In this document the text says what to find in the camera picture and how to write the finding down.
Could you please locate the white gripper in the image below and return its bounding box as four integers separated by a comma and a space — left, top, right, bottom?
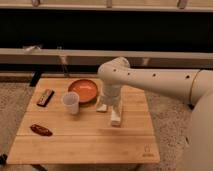
96, 84, 122, 126

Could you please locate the white plastic cup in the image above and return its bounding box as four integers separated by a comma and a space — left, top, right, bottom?
61, 92, 79, 115

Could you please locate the wooden table board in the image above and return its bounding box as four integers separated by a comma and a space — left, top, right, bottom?
7, 78, 160, 164

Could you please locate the wooden rail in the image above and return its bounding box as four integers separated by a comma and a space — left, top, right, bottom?
0, 0, 213, 13
0, 47, 213, 68

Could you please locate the lower wooden rail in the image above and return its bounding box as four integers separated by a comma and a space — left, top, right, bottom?
0, 47, 213, 68

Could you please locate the orange ceramic bowl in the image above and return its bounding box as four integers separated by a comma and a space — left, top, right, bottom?
68, 79, 98, 104

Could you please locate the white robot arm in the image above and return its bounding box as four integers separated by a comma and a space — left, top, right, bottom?
97, 57, 213, 171

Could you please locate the upper wooden rail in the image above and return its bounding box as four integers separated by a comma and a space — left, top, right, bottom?
0, 0, 213, 13

